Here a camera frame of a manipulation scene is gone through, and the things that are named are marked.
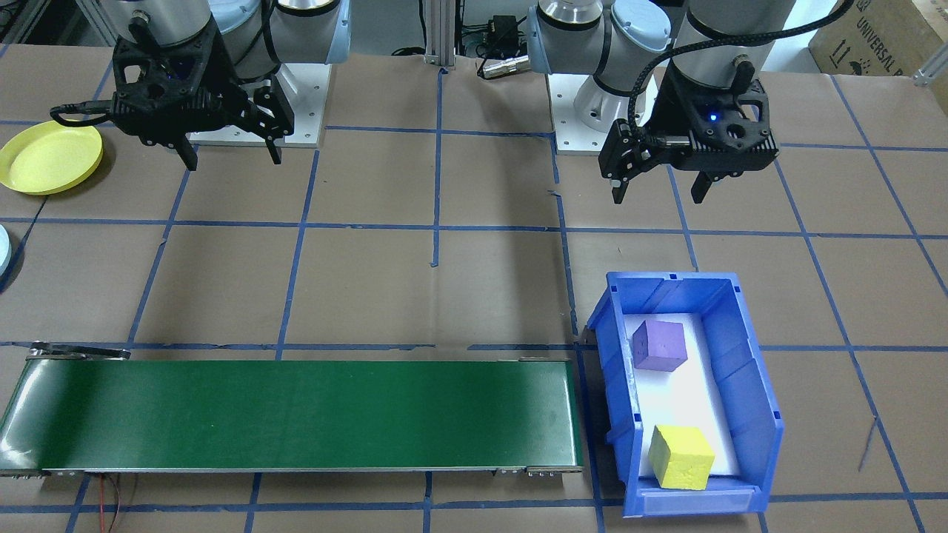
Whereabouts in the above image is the purple foam block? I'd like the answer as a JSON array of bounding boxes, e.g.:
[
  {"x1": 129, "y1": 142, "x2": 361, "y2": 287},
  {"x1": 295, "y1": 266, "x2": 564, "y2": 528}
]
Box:
[{"x1": 632, "y1": 319, "x2": 688, "y2": 372}]

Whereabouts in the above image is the yellow foam block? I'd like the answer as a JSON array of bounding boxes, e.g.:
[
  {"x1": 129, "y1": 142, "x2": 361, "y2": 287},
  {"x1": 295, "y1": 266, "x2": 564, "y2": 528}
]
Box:
[{"x1": 649, "y1": 425, "x2": 716, "y2": 491}]

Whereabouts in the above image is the yellow plastic plate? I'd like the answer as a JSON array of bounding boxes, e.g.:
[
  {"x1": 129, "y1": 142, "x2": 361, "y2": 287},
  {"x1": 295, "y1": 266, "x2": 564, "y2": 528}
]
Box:
[{"x1": 0, "y1": 121, "x2": 104, "y2": 196}]

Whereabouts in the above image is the black power adapter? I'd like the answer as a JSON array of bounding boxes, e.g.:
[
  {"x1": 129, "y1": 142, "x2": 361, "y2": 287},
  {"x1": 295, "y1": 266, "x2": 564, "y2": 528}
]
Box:
[{"x1": 489, "y1": 15, "x2": 521, "y2": 47}]

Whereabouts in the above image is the white foam liner sheet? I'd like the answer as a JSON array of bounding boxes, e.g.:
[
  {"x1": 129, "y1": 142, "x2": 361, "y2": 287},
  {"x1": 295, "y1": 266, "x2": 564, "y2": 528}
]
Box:
[{"x1": 624, "y1": 312, "x2": 741, "y2": 480}]

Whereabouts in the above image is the blue plastic storage bin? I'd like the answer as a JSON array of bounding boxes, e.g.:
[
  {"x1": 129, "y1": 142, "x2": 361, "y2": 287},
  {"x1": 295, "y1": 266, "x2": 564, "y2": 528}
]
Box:
[{"x1": 587, "y1": 271, "x2": 784, "y2": 518}]

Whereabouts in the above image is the brown cardboard box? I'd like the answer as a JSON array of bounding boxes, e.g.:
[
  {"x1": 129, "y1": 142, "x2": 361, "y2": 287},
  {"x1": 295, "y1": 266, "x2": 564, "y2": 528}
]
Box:
[{"x1": 807, "y1": 0, "x2": 948, "y2": 78}]

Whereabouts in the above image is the green conveyor belt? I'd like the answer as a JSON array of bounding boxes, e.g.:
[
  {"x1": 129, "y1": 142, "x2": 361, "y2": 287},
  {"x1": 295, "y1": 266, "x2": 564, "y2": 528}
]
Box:
[{"x1": 0, "y1": 342, "x2": 586, "y2": 478}]

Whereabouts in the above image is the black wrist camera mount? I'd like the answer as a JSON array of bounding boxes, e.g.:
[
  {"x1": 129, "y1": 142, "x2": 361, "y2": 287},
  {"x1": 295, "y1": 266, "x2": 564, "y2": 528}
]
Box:
[
  {"x1": 110, "y1": 22, "x2": 227, "y2": 146},
  {"x1": 663, "y1": 67, "x2": 780, "y2": 178}
]

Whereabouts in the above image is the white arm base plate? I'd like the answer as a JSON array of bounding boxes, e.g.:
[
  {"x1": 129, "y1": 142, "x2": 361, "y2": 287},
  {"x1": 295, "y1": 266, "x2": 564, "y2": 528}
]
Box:
[
  {"x1": 548, "y1": 73, "x2": 675, "y2": 157},
  {"x1": 187, "y1": 63, "x2": 333, "y2": 148}
]

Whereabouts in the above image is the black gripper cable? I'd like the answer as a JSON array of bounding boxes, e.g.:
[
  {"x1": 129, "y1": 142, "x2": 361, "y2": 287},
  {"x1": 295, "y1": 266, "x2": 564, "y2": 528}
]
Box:
[
  {"x1": 50, "y1": 100, "x2": 119, "y2": 129},
  {"x1": 626, "y1": 0, "x2": 856, "y2": 138}
]

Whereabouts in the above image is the silver cable connector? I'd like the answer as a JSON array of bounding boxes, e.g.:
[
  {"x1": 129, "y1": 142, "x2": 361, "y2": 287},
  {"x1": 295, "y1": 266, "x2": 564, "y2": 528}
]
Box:
[{"x1": 480, "y1": 56, "x2": 531, "y2": 79}]

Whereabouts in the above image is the aluminium profile post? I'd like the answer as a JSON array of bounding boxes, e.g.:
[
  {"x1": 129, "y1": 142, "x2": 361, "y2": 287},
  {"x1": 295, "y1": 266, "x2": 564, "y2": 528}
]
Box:
[{"x1": 419, "y1": 0, "x2": 460, "y2": 70}]

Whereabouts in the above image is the thin red wire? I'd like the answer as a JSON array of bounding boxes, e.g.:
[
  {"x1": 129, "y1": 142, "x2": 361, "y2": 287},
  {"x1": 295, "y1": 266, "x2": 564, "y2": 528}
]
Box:
[{"x1": 95, "y1": 474, "x2": 124, "y2": 533}]

